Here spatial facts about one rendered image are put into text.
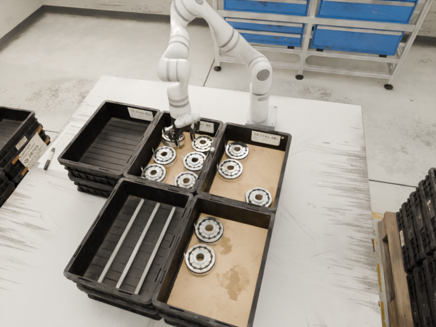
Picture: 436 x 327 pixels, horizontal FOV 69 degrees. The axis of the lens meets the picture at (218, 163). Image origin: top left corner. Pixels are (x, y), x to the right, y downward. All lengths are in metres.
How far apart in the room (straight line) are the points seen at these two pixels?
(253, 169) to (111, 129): 0.72
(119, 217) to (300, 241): 0.72
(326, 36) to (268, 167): 1.95
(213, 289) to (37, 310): 0.65
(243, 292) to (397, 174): 1.84
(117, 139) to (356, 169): 1.14
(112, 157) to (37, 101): 2.08
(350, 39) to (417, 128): 0.94
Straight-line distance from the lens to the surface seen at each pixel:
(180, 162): 1.40
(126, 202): 1.32
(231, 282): 1.12
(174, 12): 1.25
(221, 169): 1.32
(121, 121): 1.65
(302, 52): 3.17
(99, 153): 1.53
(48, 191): 1.66
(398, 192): 2.59
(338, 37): 3.14
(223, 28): 1.30
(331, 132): 1.77
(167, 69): 1.01
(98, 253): 1.25
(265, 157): 1.41
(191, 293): 1.12
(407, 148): 2.92
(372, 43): 3.20
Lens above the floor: 1.89
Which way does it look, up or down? 50 degrees down
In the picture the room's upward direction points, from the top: 2 degrees counter-clockwise
